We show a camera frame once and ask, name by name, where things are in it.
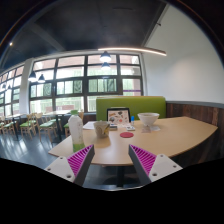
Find wooden chair green seat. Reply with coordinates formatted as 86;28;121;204
35;113;57;142
20;114;36;137

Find white paper sheet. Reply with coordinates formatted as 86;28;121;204
83;121;94;130

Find dark pendant lamp upper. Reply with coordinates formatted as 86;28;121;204
100;51;111;62

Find red round coaster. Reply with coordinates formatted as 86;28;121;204
120;132;134;138

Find dark pendant lamp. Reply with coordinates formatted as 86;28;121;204
100;51;111;62
101;62;111;70

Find dark pendant lamp lower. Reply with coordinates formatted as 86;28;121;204
101;62;111;70

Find long linear ceiling light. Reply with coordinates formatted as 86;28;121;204
98;47;167;56

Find dark dining table background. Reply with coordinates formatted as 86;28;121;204
44;110;70;143

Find beige patterned ceramic cup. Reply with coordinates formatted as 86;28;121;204
94;121;110;138

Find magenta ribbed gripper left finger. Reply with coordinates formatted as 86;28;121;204
46;145;95;186

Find wooden chair green seat left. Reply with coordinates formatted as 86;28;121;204
20;114;36;137

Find pendant lamp left outer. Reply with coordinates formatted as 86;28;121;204
28;71;37;82

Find white green-capped plastic bottle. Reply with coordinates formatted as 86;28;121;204
68;110;85;152

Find black framed picture stand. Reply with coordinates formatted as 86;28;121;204
107;107;131;125

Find pendant lamp left inner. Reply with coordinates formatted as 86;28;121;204
38;74;45;83

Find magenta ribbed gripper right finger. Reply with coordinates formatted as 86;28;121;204
129;145;182;185

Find small blue-capped bottle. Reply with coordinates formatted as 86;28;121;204
131;116;135;126

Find curved wooden table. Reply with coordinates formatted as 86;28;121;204
48;115;219;167

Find white ceramic bowl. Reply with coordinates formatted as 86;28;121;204
138;112;159;126

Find wooden chair far left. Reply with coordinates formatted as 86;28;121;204
0;116;15;135

